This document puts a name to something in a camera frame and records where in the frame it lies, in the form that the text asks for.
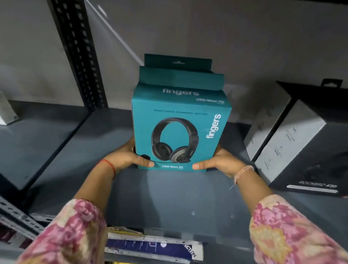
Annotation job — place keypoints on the person's left hand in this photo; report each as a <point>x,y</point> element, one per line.
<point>125,158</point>

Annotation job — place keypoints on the person's right hand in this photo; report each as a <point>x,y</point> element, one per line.
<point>223,162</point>

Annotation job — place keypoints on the person's left thumb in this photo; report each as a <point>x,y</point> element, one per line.
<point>145,163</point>

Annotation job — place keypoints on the person's right thumb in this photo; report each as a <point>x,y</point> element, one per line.
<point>204,165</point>

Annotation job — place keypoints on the teal headphone box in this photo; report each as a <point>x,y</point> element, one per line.
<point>179,118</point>

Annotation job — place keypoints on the person's right forearm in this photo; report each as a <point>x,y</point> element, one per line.
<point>252,190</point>

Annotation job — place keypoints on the person's left forearm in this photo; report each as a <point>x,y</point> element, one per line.
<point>98,183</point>

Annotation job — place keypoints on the red thread wristband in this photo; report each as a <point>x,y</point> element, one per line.
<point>110,167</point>

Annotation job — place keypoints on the pink thread wristband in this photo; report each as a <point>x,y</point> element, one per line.
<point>241,173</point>

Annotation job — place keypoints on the grey metal shelf rack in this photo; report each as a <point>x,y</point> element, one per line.
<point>178,195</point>

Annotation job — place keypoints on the blue and white box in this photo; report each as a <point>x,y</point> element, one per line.
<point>158,246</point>

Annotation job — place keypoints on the black box with hang tab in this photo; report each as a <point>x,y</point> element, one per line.
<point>279,111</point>

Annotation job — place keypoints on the black headphone box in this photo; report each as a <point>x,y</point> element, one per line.
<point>312,156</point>

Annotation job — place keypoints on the black slotted shelf upright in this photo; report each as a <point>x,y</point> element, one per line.
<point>77,50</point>

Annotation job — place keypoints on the grey slotted shelf rail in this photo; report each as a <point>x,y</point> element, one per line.
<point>10,211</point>

